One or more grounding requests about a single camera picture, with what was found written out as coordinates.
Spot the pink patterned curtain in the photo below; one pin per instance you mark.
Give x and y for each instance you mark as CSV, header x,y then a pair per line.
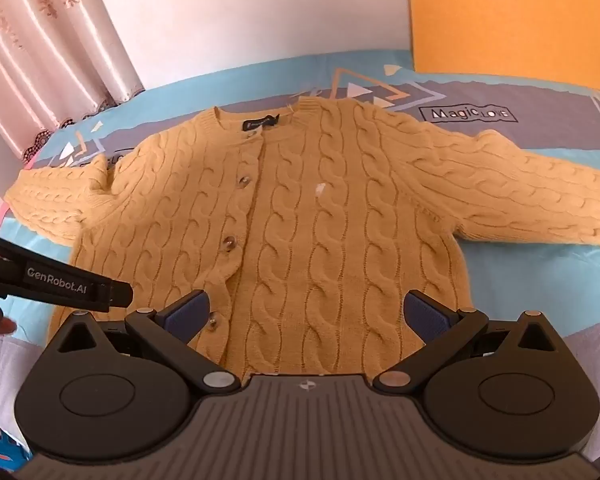
x,y
44,45

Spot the teal and grey printed bedsheet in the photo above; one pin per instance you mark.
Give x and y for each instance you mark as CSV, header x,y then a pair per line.
x,y
530,125

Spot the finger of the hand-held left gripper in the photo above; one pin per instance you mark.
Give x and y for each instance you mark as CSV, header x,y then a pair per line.
x,y
121,294

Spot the orange headboard panel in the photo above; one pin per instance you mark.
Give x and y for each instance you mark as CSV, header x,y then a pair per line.
x,y
510,15

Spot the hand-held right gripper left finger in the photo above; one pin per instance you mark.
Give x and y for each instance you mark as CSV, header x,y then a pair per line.
x,y
190,310

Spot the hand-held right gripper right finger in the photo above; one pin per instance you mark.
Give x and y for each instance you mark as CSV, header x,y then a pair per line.
x,y
426,316

